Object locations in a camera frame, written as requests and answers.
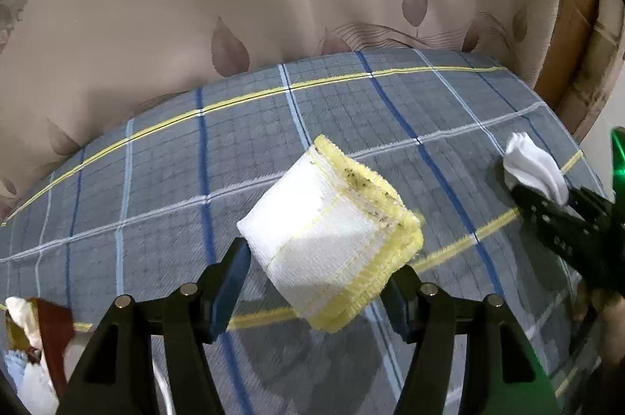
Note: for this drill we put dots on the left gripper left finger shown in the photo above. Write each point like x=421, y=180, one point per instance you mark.
x=145, y=356

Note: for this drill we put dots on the white socks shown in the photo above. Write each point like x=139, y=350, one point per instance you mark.
x=524, y=163

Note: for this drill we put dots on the cream scrunchie cloth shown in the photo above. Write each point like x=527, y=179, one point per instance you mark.
x=21, y=323

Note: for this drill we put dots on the yellow edged white cloth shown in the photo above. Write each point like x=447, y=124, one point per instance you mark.
x=329, y=234

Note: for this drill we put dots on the light blue towel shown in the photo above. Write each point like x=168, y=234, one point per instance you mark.
x=15, y=363

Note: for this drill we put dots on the person right hand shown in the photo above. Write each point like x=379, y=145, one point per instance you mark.
x=611, y=315

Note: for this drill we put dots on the gold red tin box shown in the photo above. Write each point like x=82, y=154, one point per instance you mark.
x=57, y=331

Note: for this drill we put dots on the green printed packet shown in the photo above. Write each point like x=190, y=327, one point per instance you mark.
x=618, y=164

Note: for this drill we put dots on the plaid grey bed sheet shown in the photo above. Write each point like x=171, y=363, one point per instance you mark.
x=146, y=206

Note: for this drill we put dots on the brown wooden door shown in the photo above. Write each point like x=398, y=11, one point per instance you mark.
x=583, y=62

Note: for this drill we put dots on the beige leaf print curtain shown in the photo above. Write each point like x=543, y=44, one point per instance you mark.
x=268, y=5

